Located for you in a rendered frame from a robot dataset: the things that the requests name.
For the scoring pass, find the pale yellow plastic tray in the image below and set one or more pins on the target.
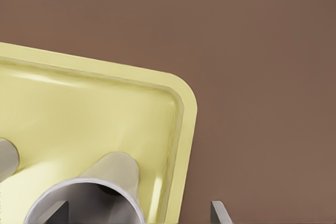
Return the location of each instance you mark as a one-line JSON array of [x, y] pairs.
[[86, 119]]

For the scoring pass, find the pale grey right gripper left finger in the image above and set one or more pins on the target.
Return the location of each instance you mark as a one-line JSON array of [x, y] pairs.
[[60, 212]]

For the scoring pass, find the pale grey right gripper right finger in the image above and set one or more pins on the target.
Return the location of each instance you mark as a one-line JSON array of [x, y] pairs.
[[220, 213]]

